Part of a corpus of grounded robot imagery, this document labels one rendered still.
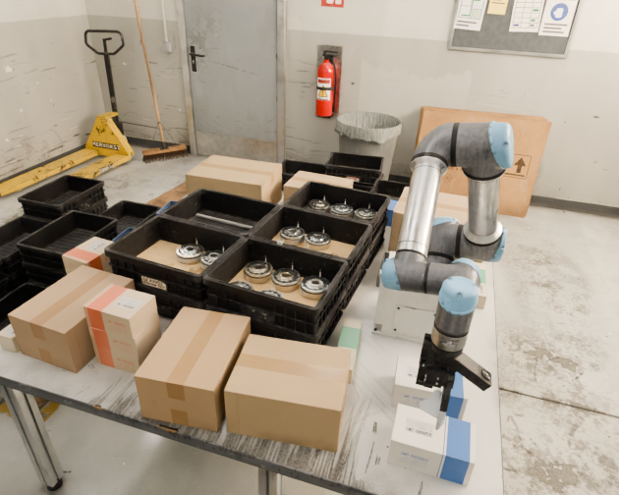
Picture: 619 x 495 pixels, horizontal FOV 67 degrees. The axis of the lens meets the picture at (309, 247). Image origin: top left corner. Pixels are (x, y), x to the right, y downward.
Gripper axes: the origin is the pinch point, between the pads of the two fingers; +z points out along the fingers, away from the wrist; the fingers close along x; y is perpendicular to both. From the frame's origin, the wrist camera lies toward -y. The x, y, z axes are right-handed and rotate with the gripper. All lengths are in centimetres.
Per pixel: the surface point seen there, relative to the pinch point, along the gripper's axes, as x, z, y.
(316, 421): 8.1, 7.6, 28.8
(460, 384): -18.4, 9.4, -5.5
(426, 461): 6.1, 13.3, 0.9
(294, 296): -36, 5, 50
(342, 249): -72, 5, 42
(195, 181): -103, 1, 125
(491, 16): -348, -63, -5
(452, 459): 6.1, 10.0, -4.6
